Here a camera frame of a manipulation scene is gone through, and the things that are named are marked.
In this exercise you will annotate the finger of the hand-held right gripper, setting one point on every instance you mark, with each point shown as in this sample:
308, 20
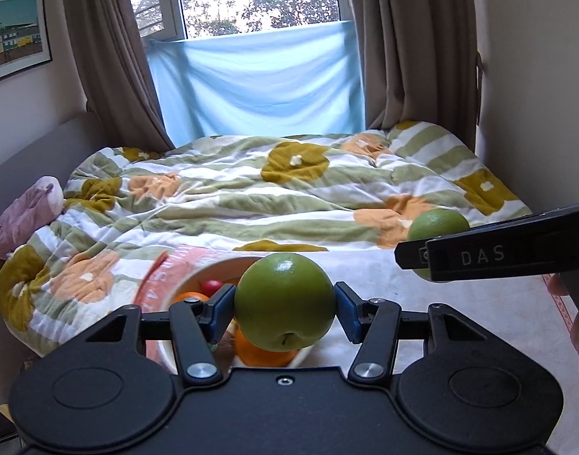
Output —
413, 256

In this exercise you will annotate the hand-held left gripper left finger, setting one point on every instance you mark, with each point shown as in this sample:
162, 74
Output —
223, 312

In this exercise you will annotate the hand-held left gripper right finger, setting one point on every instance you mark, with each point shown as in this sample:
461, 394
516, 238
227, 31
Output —
346, 313

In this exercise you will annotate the orange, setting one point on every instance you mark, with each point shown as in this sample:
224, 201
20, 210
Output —
190, 296
263, 355

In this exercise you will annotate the green apple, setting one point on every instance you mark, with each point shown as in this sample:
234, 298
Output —
436, 225
284, 301

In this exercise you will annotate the white bowl with yellow inside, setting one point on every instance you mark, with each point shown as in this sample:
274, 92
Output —
223, 268

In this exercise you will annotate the small red cherry tomato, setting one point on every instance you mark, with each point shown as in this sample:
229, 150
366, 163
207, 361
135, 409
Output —
211, 286

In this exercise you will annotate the white towel with pink border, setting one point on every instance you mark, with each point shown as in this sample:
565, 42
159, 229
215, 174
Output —
375, 270

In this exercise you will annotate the floral striped quilt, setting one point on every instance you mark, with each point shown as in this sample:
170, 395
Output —
270, 199

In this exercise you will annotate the brown curtain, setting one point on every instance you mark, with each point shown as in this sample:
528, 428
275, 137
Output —
114, 47
413, 42

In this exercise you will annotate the pink plush toy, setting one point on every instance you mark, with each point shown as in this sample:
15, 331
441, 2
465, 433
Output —
24, 213

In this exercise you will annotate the light blue cloth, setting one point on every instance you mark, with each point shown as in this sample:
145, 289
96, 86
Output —
261, 80

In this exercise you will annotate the grey upholstered bed frame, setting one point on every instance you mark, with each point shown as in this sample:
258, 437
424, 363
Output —
38, 156

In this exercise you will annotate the white window frame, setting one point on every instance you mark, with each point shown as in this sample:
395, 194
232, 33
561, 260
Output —
168, 0

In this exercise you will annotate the framed wall picture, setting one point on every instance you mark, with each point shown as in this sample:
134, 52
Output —
14, 33

